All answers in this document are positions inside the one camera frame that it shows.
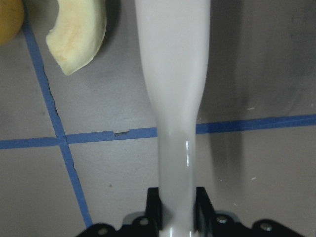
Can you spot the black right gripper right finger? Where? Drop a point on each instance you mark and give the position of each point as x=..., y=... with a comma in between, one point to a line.
x=204, y=213

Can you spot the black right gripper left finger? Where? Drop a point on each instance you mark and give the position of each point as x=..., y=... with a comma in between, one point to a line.
x=153, y=209

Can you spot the white hand brush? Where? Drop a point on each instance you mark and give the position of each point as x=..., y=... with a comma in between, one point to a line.
x=174, y=46

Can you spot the yellow potato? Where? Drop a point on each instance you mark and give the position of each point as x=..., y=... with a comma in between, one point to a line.
x=11, y=19

